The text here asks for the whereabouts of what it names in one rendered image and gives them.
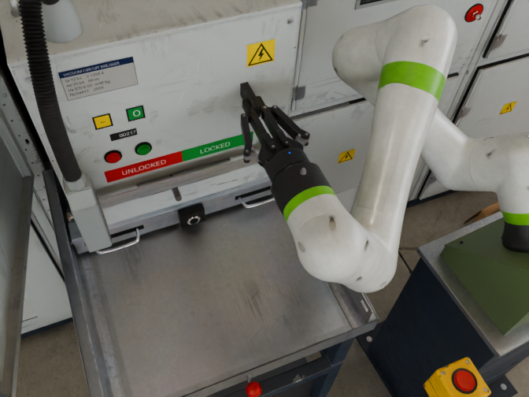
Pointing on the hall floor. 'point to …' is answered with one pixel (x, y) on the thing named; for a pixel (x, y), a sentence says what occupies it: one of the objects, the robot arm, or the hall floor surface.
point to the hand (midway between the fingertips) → (250, 100)
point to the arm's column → (432, 338)
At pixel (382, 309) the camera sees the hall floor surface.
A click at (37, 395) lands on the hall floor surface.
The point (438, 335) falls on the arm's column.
